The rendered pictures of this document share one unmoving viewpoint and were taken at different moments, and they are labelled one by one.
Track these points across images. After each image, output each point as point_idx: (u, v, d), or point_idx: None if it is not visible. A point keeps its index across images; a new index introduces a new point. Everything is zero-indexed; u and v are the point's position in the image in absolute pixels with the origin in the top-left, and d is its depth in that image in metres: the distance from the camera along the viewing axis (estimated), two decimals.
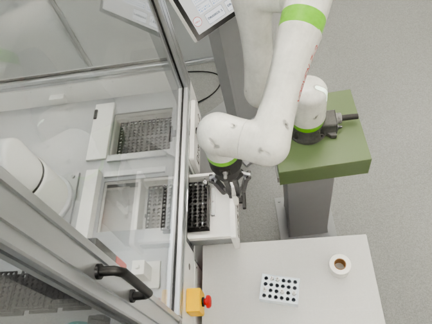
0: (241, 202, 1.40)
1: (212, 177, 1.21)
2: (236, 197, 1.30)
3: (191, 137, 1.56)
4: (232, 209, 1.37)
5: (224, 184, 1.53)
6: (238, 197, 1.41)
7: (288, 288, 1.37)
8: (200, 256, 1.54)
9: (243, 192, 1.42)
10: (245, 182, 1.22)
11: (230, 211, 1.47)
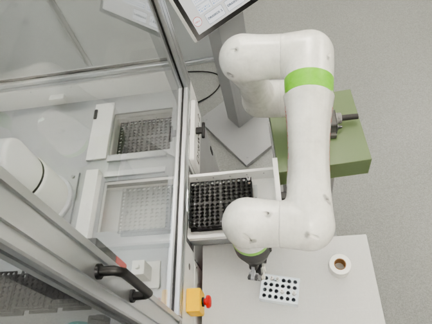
0: None
1: (254, 274, 1.03)
2: (265, 265, 1.16)
3: (191, 137, 1.56)
4: None
5: (265, 180, 1.51)
6: (284, 193, 1.39)
7: (288, 288, 1.37)
8: (200, 256, 1.54)
9: None
10: None
11: None
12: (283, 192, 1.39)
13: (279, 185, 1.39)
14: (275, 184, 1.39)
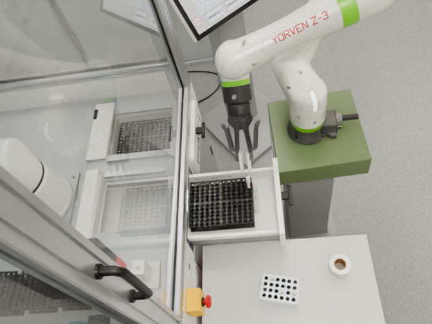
0: (287, 198, 1.38)
1: (225, 122, 1.37)
2: (247, 156, 1.38)
3: (191, 137, 1.56)
4: (279, 206, 1.35)
5: (265, 180, 1.51)
6: (284, 193, 1.39)
7: (288, 288, 1.37)
8: (200, 256, 1.54)
9: (288, 188, 1.39)
10: (255, 129, 1.35)
11: (274, 207, 1.45)
12: (283, 192, 1.39)
13: (279, 185, 1.39)
14: (275, 184, 1.39)
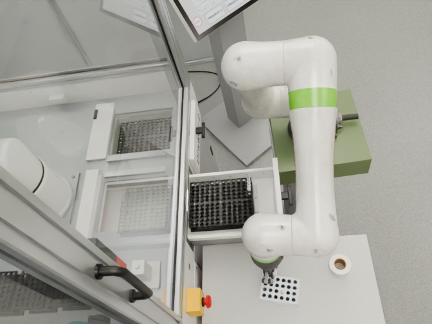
0: (287, 198, 1.38)
1: (267, 278, 1.18)
2: (276, 270, 1.31)
3: (191, 137, 1.56)
4: (279, 206, 1.35)
5: (265, 180, 1.51)
6: (284, 193, 1.39)
7: (288, 288, 1.37)
8: (200, 256, 1.54)
9: (288, 188, 1.39)
10: None
11: (274, 207, 1.45)
12: (283, 192, 1.39)
13: (279, 185, 1.39)
14: (275, 184, 1.39)
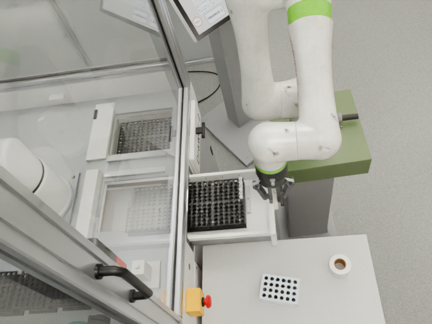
0: None
1: (256, 184, 1.25)
2: (276, 202, 1.33)
3: (191, 137, 1.56)
4: (270, 206, 1.35)
5: (258, 180, 1.52)
6: None
7: (288, 288, 1.37)
8: (200, 256, 1.54)
9: (280, 189, 1.40)
10: (288, 188, 1.26)
11: (266, 208, 1.45)
12: (275, 193, 1.40)
13: None
14: None
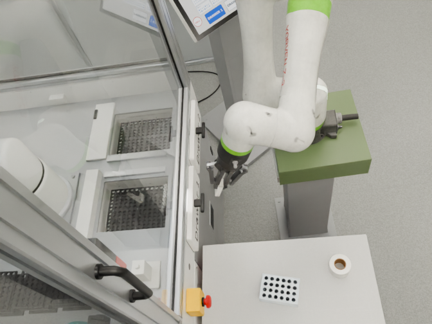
0: (199, 206, 1.42)
1: (211, 164, 1.21)
2: (222, 189, 1.31)
3: (191, 137, 1.56)
4: (189, 213, 1.39)
5: None
6: (197, 201, 1.43)
7: (288, 288, 1.37)
8: (200, 256, 1.54)
9: (202, 196, 1.44)
10: (240, 175, 1.24)
11: None
12: (196, 200, 1.43)
13: (191, 193, 1.43)
14: (188, 191, 1.44)
